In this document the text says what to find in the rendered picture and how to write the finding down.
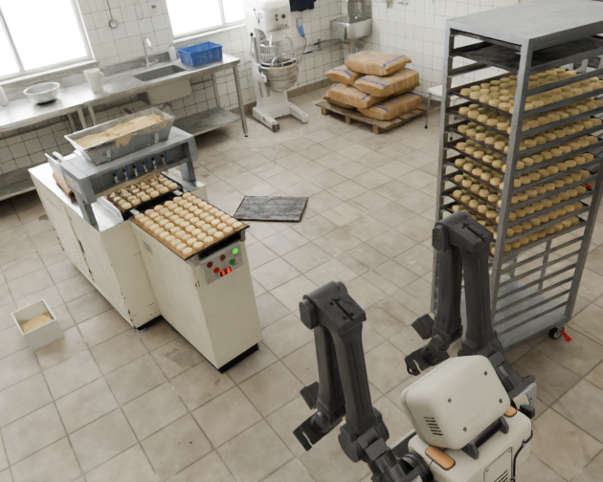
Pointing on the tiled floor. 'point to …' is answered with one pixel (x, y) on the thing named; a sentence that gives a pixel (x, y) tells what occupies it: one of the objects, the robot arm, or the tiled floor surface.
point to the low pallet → (371, 118)
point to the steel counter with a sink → (157, 85)
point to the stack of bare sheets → (271, 208)
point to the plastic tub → (37, 324)
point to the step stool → (440, 106)
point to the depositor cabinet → (105, 246)
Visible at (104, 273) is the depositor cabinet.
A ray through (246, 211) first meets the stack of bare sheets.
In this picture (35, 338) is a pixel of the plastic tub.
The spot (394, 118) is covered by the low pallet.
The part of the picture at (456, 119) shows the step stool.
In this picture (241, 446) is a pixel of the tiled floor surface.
